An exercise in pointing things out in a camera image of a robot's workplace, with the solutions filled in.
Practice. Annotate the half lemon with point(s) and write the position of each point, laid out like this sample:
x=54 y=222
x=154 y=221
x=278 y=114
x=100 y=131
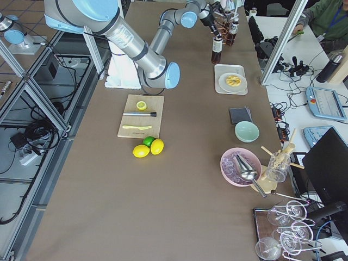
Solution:
x=141 y=105

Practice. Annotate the metal ice scoop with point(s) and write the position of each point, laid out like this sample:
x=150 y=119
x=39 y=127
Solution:
x=248 y=173

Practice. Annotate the wine glass lower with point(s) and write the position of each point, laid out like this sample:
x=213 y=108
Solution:
x=268 y=248

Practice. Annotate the teach pendant right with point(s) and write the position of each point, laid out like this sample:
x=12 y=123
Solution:
x=313 y=134

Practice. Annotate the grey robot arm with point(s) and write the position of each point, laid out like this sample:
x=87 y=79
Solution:
x=103 y=18
x=21 y=42

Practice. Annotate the black monitor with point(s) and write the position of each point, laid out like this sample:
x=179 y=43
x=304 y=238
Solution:
x=326 y=167

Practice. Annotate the whole lemon near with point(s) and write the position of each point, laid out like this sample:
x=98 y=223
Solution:
x=141 y=151

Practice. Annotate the wooden stand legs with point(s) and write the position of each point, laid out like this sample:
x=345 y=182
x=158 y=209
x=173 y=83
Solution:
x=290 y=147

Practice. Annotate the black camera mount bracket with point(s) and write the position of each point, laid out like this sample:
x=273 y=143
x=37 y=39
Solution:
x=263 y=47

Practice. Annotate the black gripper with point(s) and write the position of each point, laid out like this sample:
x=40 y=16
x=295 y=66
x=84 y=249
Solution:
x=209 y=20

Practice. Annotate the wine glass middle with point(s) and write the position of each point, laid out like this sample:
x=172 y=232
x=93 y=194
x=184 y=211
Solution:
x=299 y=229

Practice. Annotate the yellow plastic knife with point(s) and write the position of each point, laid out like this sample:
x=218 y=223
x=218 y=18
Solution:
x=136 y=127

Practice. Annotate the wine glass upper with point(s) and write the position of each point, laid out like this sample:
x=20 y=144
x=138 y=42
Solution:
x=285 y=215

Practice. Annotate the whole lemon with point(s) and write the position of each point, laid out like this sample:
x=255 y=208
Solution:
x=141 y=151
x=157 y=146

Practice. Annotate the person in green jacket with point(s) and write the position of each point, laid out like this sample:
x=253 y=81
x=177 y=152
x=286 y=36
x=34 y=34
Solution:
x=328 y=22

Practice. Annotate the grey folded cloth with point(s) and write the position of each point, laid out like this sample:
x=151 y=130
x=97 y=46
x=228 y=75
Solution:
x=240 y=114

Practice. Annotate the clear glass pitcher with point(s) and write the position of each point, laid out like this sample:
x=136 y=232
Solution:
x=277 y=168

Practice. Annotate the cream serving tray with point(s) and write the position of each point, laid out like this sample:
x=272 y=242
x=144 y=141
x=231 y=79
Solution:
x=220 y=69

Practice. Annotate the copper wire bottle rack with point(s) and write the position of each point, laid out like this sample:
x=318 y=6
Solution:
x=218 y=21

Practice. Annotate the aluminium camera post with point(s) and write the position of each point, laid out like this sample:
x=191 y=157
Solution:
x=283 y=39

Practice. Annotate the white wire cup rack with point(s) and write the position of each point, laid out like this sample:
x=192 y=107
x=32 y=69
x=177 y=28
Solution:
x=232 y=5

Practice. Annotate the green lime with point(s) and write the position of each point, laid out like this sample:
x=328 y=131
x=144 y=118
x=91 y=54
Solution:
x=147 y=141

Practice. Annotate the teach pendant left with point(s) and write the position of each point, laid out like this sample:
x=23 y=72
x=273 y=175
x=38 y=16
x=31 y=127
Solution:
x=325 y=103

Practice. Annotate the teach pendant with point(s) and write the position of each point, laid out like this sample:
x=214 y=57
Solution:
x=313 y=134
x=325 y=103

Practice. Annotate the round wooden lid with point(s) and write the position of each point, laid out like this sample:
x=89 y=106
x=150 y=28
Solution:
x=266 y=184

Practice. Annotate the steel muddler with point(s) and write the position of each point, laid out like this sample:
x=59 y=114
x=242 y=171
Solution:
x=139 y=113

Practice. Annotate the whole lemon far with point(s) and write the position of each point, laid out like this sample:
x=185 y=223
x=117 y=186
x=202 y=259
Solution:
x=157 y=146

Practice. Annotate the white round plate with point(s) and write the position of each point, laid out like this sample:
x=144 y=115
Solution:
x=230 y=89

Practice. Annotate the green bowl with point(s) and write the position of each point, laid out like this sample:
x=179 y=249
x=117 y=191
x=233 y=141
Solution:
x=246 y=131

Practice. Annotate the tea bottle front rack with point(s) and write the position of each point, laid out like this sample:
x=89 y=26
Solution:
x=232 y=31

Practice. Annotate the wine glass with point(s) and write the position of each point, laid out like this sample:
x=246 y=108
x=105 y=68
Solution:
x=268 y=248
x=285 y=215
x=299 y=229

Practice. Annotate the braided ring bread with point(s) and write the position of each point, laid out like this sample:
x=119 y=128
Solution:
x=233 y=81

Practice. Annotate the pink bowl with ice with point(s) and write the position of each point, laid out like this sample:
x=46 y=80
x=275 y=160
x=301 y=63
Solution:
x=229 y=169

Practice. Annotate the black water flask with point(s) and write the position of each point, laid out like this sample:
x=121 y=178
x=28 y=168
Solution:
x=334 y=61

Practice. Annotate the wooden cutting board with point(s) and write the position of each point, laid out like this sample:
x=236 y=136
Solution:
x=154 y=103

